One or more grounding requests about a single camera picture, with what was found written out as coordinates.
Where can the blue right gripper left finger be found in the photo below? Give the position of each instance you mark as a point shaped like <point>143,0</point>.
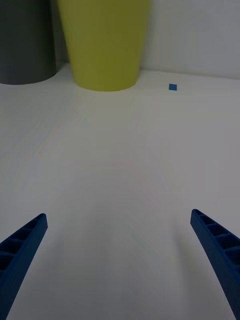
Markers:
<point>18,260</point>

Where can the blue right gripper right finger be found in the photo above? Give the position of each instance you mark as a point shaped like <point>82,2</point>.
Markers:
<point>220,252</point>

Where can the grey plastic waste bin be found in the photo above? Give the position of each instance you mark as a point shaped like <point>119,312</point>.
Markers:
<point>25,42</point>

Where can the yellow-green plastic waste bin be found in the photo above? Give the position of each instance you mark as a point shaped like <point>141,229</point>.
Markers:
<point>105,45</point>

